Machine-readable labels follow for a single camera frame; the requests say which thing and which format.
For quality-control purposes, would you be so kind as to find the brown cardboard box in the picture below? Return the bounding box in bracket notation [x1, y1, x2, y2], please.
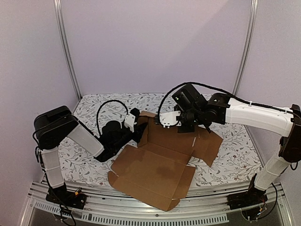
[108, 111, 222, 211]

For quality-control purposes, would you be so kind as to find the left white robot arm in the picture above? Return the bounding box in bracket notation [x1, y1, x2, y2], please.
[33, 105, 148, 204]

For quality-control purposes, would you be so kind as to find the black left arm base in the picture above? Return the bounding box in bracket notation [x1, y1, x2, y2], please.
[46, 184, 87, 210]

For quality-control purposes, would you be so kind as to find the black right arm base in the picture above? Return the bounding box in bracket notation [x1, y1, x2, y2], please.
[227, 174, 268, 210]

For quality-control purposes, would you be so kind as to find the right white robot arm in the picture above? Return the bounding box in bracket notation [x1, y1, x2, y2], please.
[172, 82, 301, 205]

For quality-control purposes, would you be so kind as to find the floral patterned table mat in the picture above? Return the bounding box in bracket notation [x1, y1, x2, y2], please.
[46, 93, 263, 188]

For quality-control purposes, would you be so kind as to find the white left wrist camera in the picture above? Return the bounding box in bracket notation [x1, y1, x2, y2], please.
[124, 108, 140, 132]

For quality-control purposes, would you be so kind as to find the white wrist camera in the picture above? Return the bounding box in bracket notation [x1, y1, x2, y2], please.
[124, 108, 140, 132]
[153, 111, 182, 128]

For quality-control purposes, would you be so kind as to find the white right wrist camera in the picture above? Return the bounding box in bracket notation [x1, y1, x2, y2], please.
[153, 111, 182, 128]

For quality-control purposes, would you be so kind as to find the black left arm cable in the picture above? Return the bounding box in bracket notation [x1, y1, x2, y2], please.
[94, 98, 129, 139]

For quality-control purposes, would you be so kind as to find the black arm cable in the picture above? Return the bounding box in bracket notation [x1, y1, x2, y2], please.
[94, 98, 129, 139]
[157, 82, 294, 123]

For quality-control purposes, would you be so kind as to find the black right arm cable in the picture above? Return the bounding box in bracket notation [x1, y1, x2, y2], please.
[157, 82, 294, 123]

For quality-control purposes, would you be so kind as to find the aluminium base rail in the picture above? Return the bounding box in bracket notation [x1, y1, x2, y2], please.
[20, 181, 293, 226]

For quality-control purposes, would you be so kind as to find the right aluminium frame post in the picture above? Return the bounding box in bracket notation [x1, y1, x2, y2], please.
[232, 0, 259, 96]

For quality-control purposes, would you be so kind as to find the aluminium frame post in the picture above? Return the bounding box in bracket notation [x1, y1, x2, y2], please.
[53, 0, 82, 101]
[232, 0, 259, 96]

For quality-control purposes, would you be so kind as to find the left aluminium frame post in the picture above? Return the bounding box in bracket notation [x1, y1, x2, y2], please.
[53, 0, 82, 101]

